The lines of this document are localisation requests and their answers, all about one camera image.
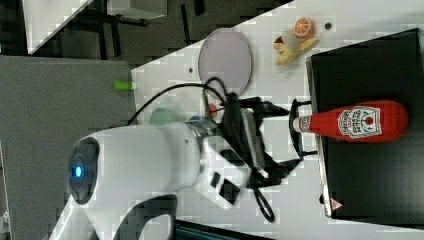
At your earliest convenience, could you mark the green marker pen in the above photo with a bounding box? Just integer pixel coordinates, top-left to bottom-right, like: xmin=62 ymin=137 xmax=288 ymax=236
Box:
xmin=113 ymin=80 xmax=137 ymax=91

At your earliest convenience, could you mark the small red toy piece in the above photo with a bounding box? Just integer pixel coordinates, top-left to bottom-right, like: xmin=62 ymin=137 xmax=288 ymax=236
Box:
xmin=207 ymin=103 xmax=218 ymax=119

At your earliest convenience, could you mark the yellow toy fruit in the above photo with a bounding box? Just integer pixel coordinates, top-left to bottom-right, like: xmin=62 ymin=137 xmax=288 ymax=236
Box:
xmin=273 ymin=30 xmax=319 ymax=66

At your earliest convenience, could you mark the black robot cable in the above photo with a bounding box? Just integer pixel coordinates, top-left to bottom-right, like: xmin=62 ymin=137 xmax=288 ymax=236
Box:
xmin=126 ymin=77 xmax=276 ymax=224

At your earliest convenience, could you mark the green plastic cup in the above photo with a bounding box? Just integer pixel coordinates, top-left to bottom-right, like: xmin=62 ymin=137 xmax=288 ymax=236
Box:
xmin=149 ymin=108 xmax=183 ymax=126

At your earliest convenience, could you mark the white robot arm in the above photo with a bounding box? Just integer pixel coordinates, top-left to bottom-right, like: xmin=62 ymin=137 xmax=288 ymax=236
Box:
xmin=46 ymin=97 xmax=298 ymax=240

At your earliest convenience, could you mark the grey round plate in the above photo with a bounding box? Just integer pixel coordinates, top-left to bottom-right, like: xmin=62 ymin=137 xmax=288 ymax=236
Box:
xmin=197 ymin=28 xmax=252 ymax=95

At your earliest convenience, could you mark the black oven door handle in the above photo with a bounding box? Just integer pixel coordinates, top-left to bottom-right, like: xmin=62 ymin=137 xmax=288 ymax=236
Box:
xmin=288 ymin=98 xmax=318 ymax=158

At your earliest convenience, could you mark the black oven knob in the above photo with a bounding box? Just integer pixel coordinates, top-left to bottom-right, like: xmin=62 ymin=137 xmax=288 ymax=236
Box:
xmin=319 ymin=194 xmax=325 ymax=204

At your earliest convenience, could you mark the orange slice toy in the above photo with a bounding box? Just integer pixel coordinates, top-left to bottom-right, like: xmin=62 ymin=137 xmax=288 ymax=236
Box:
xmin=294 ymin=17 xmax=314 ymax=39

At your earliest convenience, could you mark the black steel toaster oven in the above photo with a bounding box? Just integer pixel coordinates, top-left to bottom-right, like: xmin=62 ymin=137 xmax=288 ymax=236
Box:
xmin=306 ymin=29 xmax=423 ymax=229

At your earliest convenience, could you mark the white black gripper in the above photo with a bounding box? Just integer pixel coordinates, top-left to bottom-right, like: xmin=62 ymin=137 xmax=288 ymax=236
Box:
xmin=194 ymin=97 xmax=302 ymax=209

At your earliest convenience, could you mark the red plush ketchup bottle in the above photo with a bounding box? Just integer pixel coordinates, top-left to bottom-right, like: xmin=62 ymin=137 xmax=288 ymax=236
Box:
xmin=291 ymin=100 xmax=409 ymax=143

